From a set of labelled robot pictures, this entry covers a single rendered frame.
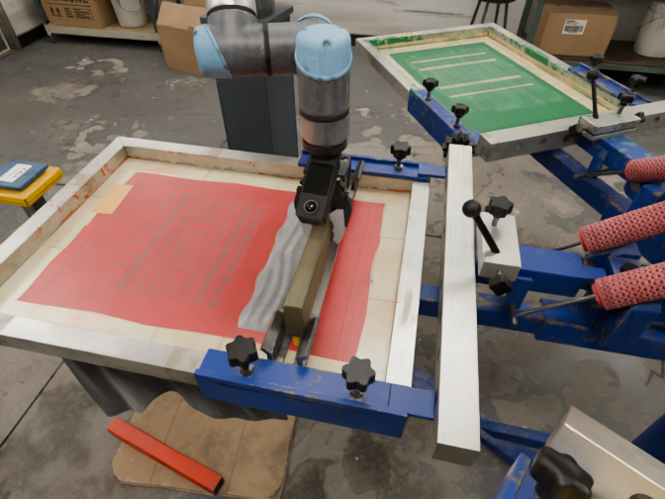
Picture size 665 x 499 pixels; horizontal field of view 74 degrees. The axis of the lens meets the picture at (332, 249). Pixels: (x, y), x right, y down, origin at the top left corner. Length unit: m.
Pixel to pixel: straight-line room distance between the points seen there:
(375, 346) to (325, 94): 0.39
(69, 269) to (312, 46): 0.62
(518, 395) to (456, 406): 1.30
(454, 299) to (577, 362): 1.41
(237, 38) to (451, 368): 0.56
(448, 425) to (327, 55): 0.48
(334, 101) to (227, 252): 0.40
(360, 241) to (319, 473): 0.97
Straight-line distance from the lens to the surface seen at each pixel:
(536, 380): 1.96
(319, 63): 0.62
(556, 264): 0.81
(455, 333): 0.66
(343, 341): 0.74
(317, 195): 0.67
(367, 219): 0.94
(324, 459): 1.67
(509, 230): 0.79
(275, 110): 1.38
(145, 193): 1.10
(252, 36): 0.72
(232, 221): 0.96
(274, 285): 0.81
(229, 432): 1.72
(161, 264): 0.91
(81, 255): 0.99
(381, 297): 0.80
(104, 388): 1.15
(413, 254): 0.83
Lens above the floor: 1.57
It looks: 44 degrees down
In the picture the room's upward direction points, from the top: straight up
